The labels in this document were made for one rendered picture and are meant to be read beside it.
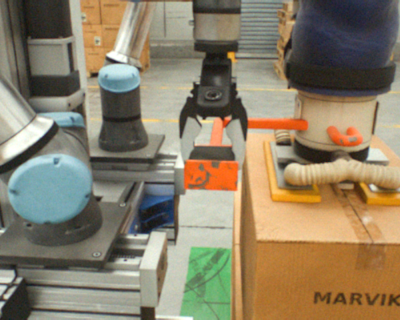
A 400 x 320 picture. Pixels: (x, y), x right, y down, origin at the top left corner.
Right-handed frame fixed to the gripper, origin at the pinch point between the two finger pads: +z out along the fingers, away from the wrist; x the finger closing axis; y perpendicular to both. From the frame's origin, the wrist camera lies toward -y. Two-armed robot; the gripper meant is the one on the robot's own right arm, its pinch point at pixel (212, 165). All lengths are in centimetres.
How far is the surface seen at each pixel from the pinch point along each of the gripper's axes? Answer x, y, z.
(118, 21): 206, 702, 13
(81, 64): 137, 316, 31
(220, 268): 1, 140, 118
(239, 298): -7, 48, 65
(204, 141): 27, 361, 116
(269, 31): -74, 967, 43
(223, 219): 1, 198, 118
